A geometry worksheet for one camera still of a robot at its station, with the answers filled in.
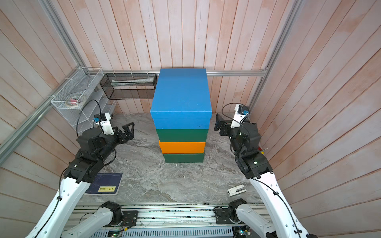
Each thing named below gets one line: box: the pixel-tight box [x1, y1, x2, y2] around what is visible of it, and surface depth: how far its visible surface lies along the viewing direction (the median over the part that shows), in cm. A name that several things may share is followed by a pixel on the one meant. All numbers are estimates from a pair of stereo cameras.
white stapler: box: [227, 184, 248, 197], surface depth 82 cm
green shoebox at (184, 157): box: [163, 152, 205, 164], surface depth 92 cm
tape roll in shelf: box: [65, 95, 83, 109], surface depth 74 cm
